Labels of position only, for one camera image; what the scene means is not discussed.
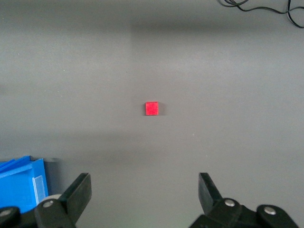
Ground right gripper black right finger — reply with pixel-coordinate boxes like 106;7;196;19
189;172;300;228

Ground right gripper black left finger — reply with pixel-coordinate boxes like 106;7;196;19
0;172;92;228

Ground small red cube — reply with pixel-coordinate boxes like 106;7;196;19
145;101;159;116

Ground blue plastic storage bin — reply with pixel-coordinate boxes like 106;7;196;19
0;155;49;213

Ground loose black cable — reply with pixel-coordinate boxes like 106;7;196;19
286;0;304;29
218;0;304;14

